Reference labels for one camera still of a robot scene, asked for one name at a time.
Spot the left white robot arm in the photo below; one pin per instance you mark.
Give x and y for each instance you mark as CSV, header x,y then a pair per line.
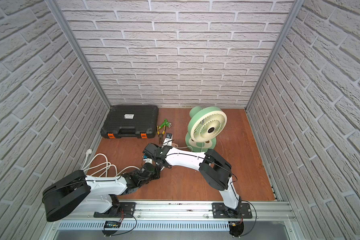
x,y
78,192

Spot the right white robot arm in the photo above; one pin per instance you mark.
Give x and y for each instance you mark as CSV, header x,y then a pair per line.
x,y
213,167

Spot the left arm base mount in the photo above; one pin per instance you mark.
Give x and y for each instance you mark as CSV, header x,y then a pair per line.
x,y
116,211

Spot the green spray nozzle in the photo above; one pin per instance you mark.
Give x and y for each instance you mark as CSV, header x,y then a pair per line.
x,y
165,123

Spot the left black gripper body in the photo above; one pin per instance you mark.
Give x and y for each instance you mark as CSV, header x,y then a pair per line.
x,y
153,173

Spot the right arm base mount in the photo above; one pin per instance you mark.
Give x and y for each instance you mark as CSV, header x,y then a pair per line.
x,y
228,210

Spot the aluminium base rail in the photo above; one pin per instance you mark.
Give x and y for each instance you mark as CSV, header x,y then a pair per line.
x,y
257,219

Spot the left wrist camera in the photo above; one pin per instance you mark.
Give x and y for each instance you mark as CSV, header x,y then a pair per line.
x,y
147,162

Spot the green desk fan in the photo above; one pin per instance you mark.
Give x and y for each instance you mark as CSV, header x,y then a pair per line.
x,y
205,125

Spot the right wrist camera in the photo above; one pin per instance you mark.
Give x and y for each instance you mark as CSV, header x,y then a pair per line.
x,y
168,139

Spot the black plastic tool case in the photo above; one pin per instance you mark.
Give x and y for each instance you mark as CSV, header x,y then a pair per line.
x,y
142,126

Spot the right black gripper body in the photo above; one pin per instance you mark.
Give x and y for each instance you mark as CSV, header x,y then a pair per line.
x,y
159,147

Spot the white label sticker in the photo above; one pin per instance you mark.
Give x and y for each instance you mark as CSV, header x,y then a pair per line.
x,y
129,116

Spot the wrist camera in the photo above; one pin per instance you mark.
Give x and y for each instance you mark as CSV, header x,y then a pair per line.
x,y
168,139
147,162

